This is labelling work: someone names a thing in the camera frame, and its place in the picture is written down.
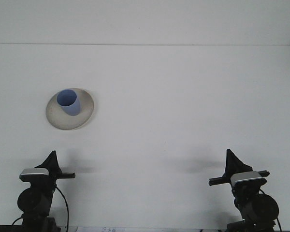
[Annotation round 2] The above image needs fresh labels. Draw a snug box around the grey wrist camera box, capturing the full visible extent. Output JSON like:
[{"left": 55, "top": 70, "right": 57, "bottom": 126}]
[
  {"left": 18, "top": 168, "right": 51, "bottom": 182},
  {"left": 230, "top": 171, "right": 267, "bottom": 187}
]

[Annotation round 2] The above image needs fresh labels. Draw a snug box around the pale round plate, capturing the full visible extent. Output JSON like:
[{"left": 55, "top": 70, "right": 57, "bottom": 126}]
[{"left": 45, "top": 87, "right": 97, "bottom": 131}]

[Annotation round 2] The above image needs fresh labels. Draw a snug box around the pale blue cup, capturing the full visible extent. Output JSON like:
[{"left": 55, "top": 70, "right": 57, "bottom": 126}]
[{"left": 56, "top": 89, "right": 81, "bottom": 117}]

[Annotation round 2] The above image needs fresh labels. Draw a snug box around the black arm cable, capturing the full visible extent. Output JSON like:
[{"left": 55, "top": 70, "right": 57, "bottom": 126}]
[
  {"left": 259, "top": 188, "right": 283, "bottom": 232},
  {"left": 54, "top": 185, "right": 70, "bottom": 229}
]

